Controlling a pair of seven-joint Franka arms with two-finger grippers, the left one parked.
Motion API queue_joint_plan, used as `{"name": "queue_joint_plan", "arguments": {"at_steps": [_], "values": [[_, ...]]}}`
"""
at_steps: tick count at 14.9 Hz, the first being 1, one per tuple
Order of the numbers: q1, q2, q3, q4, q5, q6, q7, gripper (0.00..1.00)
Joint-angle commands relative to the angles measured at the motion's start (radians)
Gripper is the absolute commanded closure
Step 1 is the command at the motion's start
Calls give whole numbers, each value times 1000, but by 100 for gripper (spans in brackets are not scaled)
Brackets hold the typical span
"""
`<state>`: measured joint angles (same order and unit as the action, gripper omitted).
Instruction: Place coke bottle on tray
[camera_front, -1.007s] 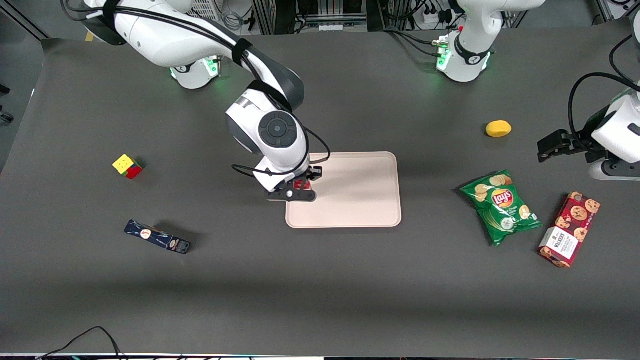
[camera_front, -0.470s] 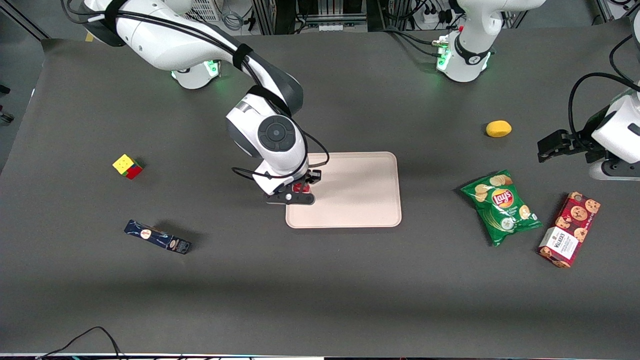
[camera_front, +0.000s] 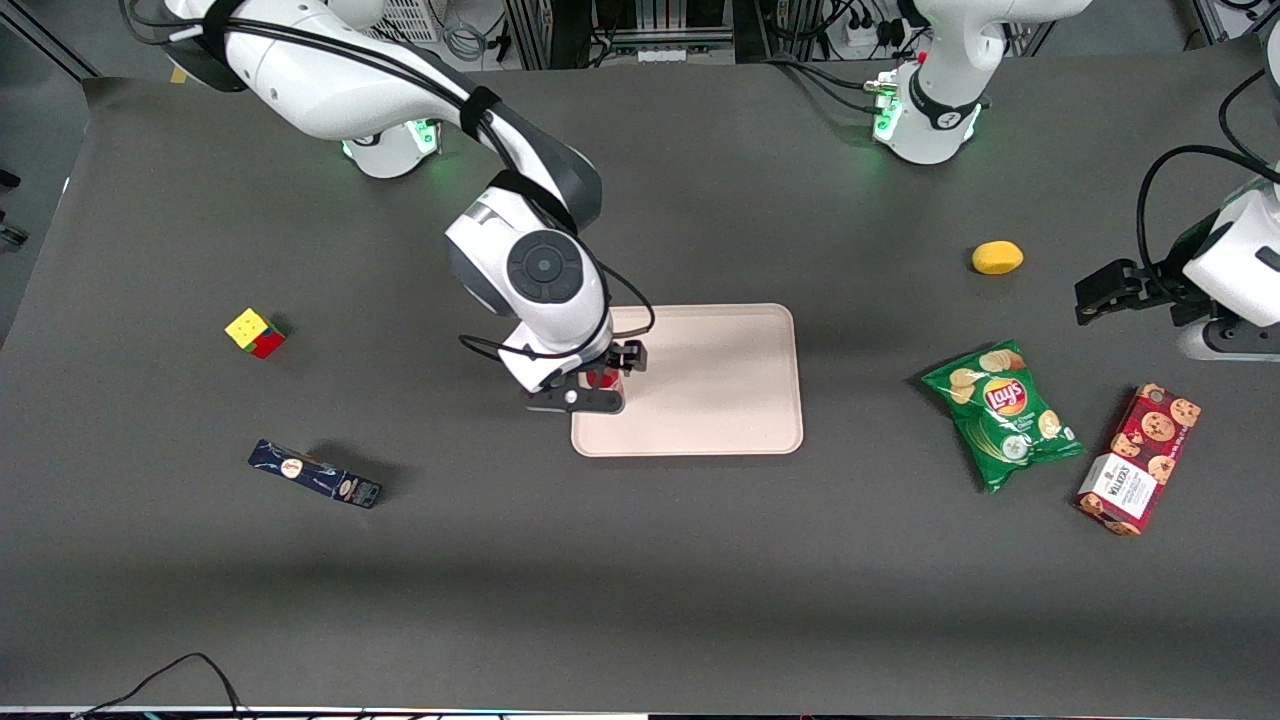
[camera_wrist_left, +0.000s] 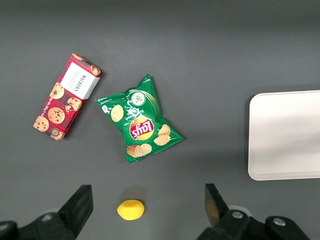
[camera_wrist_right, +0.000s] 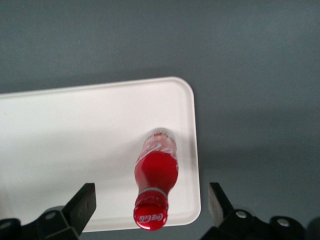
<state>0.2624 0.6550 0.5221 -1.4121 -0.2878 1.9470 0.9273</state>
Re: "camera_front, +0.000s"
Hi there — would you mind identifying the green chips bag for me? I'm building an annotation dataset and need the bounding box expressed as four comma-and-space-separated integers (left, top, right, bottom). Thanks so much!
920, 339, 1087, 495

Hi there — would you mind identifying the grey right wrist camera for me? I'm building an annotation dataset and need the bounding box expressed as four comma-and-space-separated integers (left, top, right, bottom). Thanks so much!
526, 384, 627, 415

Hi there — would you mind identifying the white power strip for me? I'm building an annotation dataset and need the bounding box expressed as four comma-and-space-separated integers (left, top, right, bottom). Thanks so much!
845, 12, 909, 53

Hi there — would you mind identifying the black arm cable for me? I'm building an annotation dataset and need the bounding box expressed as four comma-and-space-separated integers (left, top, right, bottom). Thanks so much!
120, 0, 658, 363
1138, 68, 1280, 293

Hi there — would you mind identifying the dark blue long box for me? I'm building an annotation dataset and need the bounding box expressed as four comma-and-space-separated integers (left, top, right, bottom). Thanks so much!
247, 439, 383, 510

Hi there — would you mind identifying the thin black floor cable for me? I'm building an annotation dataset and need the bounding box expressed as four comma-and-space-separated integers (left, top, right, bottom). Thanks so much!
70, 652, 251, 720

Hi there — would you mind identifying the red cookie box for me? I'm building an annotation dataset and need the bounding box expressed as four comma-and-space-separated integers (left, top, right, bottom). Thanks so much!
1074, 383, 1203, 538

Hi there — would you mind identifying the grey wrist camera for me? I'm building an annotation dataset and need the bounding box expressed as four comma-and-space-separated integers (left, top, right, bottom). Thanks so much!
526, 384, 627, 415
1176, 318, 1280, 362

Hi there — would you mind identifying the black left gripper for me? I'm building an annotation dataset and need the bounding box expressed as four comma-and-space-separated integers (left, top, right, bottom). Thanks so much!
1074, 210, 1233, 327

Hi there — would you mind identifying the yellow lemon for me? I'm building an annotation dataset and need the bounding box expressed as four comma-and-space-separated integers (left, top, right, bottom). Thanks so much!
971, 240, 1025, 276

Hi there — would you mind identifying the white vent grille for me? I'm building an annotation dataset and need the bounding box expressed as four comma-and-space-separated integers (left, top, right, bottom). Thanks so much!
385, 0, 443, 44

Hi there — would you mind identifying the black equipment rack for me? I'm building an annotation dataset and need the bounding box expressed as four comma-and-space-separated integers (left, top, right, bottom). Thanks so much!
503, 0, 737, 71

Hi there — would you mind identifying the grey metal frame bar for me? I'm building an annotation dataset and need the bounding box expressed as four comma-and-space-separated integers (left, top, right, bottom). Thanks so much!
0, 0, 101, 81

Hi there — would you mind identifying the colourful puzzle cube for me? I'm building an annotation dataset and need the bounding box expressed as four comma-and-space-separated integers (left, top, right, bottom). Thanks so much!
224, 308, 288, 360

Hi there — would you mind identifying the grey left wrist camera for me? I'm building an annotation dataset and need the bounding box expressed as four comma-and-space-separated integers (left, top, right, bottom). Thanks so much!
1176, 318, 1280, 362

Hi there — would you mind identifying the grey coiled cable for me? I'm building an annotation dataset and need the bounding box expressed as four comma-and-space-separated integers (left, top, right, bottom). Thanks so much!
440, 12, 493, 63

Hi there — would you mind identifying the black base cable bundle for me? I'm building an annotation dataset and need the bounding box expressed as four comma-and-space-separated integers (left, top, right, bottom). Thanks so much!
762, 55, 901, 113

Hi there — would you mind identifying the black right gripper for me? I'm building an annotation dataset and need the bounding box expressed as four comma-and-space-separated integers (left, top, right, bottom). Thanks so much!
583, 340, 648, 394

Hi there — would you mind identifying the beige plastic tray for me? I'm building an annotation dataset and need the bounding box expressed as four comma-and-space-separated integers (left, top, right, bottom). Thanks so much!
571, 303, 805, 458

